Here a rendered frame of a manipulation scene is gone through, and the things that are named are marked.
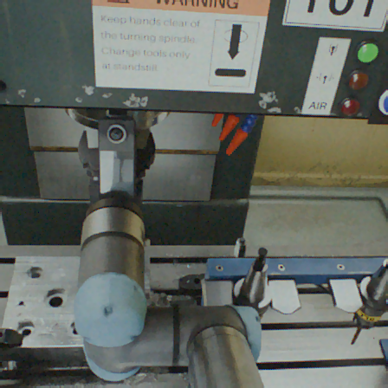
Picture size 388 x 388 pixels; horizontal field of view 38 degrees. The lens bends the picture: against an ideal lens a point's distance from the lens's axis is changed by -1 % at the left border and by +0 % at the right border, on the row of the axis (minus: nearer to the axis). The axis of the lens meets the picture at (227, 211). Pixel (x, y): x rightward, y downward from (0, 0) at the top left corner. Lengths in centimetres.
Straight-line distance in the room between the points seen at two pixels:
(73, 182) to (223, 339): 94
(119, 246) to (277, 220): 139
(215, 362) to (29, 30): 37
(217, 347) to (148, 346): 11
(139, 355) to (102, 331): 10
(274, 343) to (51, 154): 71
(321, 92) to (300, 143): 139
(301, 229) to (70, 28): 154
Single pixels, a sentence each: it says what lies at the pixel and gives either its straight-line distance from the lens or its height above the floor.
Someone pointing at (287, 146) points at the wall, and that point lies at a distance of 197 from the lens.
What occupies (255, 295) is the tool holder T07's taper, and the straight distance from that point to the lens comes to 91.
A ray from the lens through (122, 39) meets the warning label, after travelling 54.
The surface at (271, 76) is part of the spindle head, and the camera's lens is 57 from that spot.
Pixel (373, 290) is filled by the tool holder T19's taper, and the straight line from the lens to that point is 98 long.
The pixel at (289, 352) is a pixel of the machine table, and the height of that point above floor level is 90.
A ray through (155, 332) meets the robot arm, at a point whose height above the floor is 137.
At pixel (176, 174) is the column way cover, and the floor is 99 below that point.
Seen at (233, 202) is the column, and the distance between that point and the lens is 159.
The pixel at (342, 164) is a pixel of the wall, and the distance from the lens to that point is 208.
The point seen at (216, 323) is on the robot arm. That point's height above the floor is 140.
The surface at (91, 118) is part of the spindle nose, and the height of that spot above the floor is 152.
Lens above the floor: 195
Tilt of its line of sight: 44 degrees down
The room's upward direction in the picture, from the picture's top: 9 degrees clockwise
